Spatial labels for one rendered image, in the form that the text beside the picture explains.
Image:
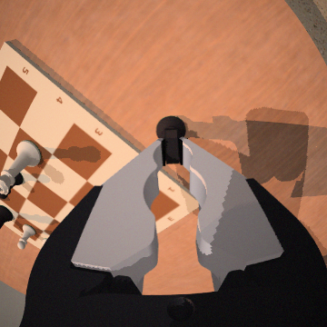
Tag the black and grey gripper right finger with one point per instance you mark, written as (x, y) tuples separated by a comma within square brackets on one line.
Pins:
[(241, 226)]

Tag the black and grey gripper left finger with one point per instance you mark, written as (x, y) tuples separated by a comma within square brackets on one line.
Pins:
[(110, 232)]

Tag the chessboard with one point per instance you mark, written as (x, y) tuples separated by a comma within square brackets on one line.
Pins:
[(78, 151)]

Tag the white pawn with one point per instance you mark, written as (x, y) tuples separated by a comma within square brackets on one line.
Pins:
[(28, 231)]

